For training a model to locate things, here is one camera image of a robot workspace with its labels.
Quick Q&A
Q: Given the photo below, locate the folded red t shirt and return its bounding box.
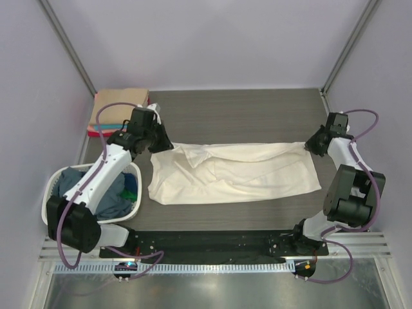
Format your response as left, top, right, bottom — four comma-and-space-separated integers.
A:
87, 97, 149, 137

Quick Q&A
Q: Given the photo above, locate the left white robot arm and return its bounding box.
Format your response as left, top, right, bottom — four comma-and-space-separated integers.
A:
46, 123, 173, 254

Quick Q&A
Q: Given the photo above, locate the aluminium corner post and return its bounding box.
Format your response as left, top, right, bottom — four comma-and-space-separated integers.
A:
37, 0, 97, 97
319, 0, 382, 97

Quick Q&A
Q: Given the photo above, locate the blue garment in basket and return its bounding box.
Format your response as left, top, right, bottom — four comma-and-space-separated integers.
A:
124, 173, 138, 193

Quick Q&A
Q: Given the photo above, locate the white plastic laundry basket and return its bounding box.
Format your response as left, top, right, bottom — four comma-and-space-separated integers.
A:
41, 164, 142, 224

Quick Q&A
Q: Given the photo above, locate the cream white t shirt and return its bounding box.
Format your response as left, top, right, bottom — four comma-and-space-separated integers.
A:
148, 142, 321, 205

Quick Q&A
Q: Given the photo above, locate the slotted white cable duct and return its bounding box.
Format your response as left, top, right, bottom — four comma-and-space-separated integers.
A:
54, 260, 295, 275

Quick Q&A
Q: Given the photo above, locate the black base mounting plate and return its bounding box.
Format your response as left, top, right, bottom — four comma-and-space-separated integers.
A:
112, 230, 329, 258

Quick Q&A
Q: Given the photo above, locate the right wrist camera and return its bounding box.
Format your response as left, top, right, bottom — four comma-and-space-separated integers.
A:
325, 112, 348, 138

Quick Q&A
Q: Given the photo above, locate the grey blue shirt in basket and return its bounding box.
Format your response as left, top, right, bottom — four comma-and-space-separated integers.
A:
51, 167, 134, 221

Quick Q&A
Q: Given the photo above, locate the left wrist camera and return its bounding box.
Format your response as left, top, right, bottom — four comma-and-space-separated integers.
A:
127, 103, 162, 131

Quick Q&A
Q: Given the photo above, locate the folded tan t shirt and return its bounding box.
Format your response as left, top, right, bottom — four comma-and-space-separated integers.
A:
89, 88, 150, 126

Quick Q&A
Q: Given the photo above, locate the right aluminium corner post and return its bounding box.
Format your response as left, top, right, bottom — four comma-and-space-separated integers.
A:
319, 0, 382, 97

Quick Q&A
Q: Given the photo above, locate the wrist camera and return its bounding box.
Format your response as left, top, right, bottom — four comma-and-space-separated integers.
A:
325, 112, 348, 138
127, 103, 162, 131

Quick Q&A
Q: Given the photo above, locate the folded teal t shirt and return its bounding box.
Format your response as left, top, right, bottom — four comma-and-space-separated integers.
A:
89, 124, 122, 131

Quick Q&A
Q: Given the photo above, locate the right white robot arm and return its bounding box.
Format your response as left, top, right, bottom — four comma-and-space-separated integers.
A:
291, 126, 386, 255

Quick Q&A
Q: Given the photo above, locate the left aluminium corner post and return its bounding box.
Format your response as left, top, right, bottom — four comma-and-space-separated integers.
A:
37, 0, 97, 97

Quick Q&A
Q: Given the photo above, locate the green garment in basket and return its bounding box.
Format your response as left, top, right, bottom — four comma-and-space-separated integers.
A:
120, 189, 137, 202

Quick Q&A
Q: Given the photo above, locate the aluminium rail beam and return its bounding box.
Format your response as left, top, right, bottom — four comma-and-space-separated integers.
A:
38, 232, 392, 262

